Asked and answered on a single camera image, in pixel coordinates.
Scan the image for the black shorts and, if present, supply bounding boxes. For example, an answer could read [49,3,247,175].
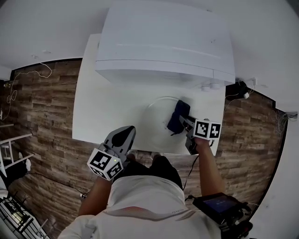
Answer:
[118,155,183,190]

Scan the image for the white stool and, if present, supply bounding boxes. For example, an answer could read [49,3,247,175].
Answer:
[0,123,35,178]

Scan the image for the person's left shoe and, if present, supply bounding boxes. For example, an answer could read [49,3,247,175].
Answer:
[127,150,139,162]

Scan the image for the thin pale floor cable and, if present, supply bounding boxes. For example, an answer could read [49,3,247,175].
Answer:
[6,62,53,120]

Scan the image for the black device with screen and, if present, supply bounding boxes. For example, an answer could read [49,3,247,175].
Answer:
[192,192,255,234]

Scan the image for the bundle of wall cables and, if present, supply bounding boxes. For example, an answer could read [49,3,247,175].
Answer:
[274,109,292,137]

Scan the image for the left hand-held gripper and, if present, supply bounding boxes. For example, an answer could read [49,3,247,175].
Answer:
[86,125,137,181]

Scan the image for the dark blue cloth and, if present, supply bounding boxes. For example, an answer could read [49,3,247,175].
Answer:
[166,99,191,137]

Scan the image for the white shirt with striped print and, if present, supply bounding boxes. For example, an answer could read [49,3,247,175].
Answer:
[57,175,223,239]

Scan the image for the large white box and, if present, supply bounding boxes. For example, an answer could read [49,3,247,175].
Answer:
[94,6,236,91]

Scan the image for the person's left forearm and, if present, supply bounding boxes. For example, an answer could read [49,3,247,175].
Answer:
[78,174,114,217]

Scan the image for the white table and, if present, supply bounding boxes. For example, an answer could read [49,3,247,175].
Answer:
[71,33,227,156]

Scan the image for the black metal rack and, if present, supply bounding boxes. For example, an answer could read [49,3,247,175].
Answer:
[0,190,50,239]

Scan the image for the person's right forearm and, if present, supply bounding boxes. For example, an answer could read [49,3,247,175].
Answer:
[194,137,227,197]

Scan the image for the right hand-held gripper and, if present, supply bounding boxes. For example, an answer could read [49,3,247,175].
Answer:
[178,113,222,156]

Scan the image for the black floor cable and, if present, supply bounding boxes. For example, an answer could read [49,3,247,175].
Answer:
[29,172,88,198]

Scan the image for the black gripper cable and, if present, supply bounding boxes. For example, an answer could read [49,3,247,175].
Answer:
[183,155,199,190]

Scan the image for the black box on floor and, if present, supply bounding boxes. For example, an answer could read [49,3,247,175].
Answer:
[235,81,249,100]

